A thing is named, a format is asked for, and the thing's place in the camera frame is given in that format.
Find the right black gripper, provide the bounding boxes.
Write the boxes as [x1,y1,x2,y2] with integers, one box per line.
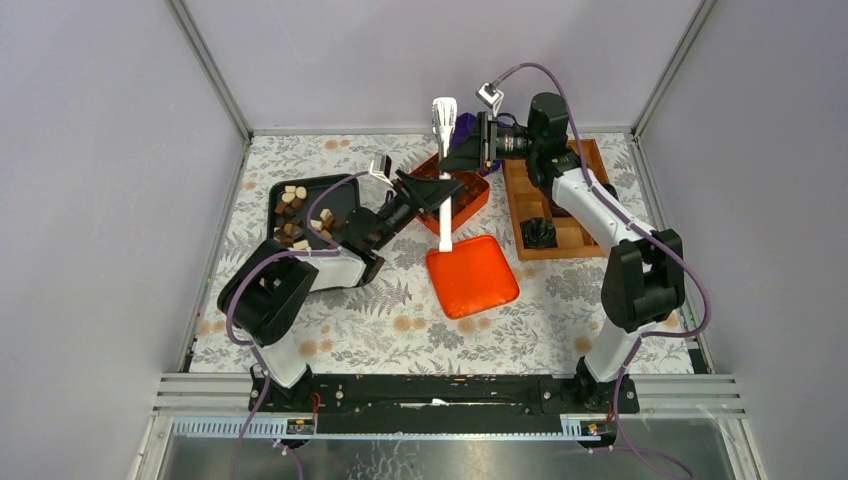
[437,112,539,174]

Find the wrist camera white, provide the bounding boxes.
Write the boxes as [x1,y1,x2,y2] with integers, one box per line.
[368,153,392,186]
[476,82,504,116]

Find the wooden compartment organizer box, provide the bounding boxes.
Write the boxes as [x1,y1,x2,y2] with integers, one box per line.
[503,159,604,261]

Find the black plastic tray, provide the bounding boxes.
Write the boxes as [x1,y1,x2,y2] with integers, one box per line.
[266,174,360,249]

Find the floral patterned table mat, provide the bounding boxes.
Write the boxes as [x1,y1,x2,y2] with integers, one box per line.
[189,132,694,376]

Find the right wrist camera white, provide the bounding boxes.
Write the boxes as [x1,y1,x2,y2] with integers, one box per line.
[476,82,504,116]

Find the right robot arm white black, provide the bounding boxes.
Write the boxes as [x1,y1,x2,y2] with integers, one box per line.
[440,92,685,412]

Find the dark rolled tie left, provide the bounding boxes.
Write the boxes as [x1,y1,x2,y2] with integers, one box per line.
[520,217,558,249]

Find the white handled metal tongs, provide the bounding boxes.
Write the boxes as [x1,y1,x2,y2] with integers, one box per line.
[432,97,458,253]

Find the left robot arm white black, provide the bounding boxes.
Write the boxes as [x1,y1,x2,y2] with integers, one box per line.
[217,172,463,411]

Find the purple cloth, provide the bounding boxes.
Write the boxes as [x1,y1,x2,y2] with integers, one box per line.
[450,111,492,175]

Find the orange box lid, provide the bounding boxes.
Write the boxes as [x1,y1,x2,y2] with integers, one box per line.
[425,235,520,320]

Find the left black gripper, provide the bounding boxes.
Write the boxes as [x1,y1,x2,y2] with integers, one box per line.
[368,169,459,252]

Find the orange chocolate box with tray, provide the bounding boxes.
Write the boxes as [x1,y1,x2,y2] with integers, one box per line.
[400,154,490,235]

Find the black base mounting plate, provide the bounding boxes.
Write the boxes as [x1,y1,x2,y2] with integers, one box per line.
[248,374,640,435]

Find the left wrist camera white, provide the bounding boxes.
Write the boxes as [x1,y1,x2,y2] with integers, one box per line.
[368,153,392,186]

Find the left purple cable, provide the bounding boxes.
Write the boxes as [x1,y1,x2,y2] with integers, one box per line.
[225,170,372,480]

